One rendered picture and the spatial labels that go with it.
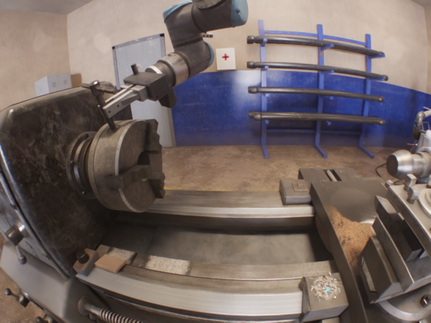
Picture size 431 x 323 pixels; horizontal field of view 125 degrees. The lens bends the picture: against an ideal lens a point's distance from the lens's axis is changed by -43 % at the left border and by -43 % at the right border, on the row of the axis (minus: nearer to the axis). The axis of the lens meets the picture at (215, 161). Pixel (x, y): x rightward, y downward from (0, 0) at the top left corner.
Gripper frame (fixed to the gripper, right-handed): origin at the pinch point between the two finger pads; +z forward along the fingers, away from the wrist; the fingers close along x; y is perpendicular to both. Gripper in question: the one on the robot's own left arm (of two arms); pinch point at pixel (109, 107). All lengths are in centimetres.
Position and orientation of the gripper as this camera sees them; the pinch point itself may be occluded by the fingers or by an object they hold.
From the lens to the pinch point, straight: 47.8
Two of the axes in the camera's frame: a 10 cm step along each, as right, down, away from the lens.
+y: -1.3, -6.8, -7.2
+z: -6.1, 6.3, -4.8
